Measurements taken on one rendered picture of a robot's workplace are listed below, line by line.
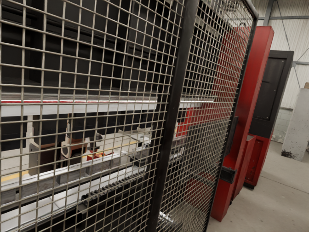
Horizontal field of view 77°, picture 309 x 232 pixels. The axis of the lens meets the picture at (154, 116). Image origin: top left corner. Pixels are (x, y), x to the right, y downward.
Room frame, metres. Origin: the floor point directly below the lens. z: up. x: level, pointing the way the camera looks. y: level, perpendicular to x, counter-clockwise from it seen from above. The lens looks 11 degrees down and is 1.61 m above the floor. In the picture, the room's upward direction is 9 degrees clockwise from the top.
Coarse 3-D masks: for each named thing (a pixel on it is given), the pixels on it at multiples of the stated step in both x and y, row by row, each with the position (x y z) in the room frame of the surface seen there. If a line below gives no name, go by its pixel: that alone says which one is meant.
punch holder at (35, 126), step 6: (48, 114) 0.98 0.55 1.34; (54, 114) 1.00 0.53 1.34; (60, 114) 1.02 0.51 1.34; (66, 114) 1.05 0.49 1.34; (60, 120) 1.02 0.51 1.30; (66, 120) 1.05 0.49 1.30; (36, 126) 0.95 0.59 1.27; (42, 126) 0.95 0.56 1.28; (48, 126) 0.98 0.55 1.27; (54, 126) 1.00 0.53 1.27; (60, 126) 1.03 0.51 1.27; (66, 126) 1.05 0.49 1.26; (36, 132) 0.96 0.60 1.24; (42, 132) 0.95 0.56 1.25; (48, 132) 0.98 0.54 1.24; (54, 132) 1.00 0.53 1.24; (60, 132) 1.03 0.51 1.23; (36, 138) 0.96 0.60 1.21; (42, 138) 0.95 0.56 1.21; (48, 138) 0.98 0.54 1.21; (54, 138) 1.00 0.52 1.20; (60, 138) 1.03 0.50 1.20; (42, 144) 0.95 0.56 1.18
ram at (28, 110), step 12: (12, 108) 0.85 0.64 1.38; (24, 108) 0.89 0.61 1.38; (36, 108) 0.93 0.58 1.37; (48, 108) 0.97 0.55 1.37; (60, 108) 1.02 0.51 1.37; (84, 108) 1.14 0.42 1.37; (96, 108) 1.20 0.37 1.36; (120, 108) 1.37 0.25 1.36; (132, 108) 1.47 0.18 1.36; (144, 108) 1.58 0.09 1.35
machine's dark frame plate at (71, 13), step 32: (32, 0) 0.84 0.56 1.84; (128, 0) 1.15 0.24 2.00; (160, 0) 1.39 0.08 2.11; (32, 32) 0.84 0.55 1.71; (64, 32) 0.96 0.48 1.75; (96, 32) 1.10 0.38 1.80; (128, 32) 1.13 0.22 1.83; (160, 32) 1.53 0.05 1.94; (192, 32) 1.90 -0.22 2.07; (32, 64) 0.83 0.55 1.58; (64, 64) 0.97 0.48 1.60; (96, 64) 1.11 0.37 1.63; (128, 64) 1.31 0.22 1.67; (160, 64) 1.51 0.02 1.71; (192, 64) 1.88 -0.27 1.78
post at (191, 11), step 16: (192, 0) 0.55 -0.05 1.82; (176, 16) 0.56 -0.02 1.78; (192, 16) 0.56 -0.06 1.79; (176, 32) 0.55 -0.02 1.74; (176, 48) 0.55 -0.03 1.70; (176, 64) 0.54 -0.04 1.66; (160, 80) 0.57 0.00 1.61; (176, 80) 0.54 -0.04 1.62; (160, 96) 0.56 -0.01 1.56; (176, 96) 0.56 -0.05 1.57; (176, 112) 0.57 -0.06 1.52; (160, 144) 0.54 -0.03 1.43; (160, 160) 0.54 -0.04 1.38; (160, 176) 0.55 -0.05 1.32; (144, 192) 0.56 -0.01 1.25; (160, 192) 0.56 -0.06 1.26; (144, 224) 0.55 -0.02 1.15
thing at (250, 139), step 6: (252, 138) 2.64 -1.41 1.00; (246, 144) 2.44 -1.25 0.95; (252, 144) 2.73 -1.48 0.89; (246, 150) 2.46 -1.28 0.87; (246, 156) 2.55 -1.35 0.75; (240, 162) 2.45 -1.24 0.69; (246, 162) 2.66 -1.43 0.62; (240, 168) 2.44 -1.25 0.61; (246, 168) 2.77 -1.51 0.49; (240, 174) 2.49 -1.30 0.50; (240, 180) 2.59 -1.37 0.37; (234, 186) 2.45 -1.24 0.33; (240, 186) 2.69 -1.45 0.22; (234, 192) 2.44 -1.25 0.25; (234, 198) 2.49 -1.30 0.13
